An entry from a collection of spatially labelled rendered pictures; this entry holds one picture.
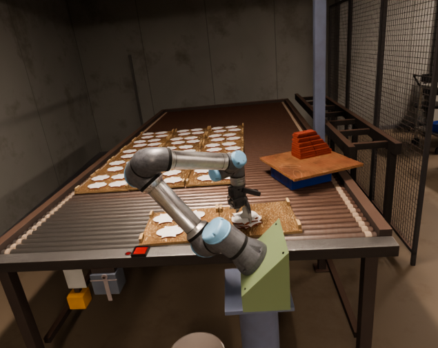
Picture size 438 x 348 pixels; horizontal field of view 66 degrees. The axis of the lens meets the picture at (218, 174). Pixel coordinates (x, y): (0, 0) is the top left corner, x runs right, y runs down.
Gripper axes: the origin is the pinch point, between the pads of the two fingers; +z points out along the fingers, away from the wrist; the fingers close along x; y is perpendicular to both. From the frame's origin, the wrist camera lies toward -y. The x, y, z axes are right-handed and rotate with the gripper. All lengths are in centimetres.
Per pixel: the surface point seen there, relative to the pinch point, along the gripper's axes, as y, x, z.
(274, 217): -16.9, 2.2, 3.9
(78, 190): 76, -116, 4
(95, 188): 64, -111, 3
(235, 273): 20.0, 25.3, 10.6
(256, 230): -1.4, 9.0, 3.9
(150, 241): 48, -13, 4
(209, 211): 9.5, -25.5, 4.0
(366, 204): -63, 22, 2
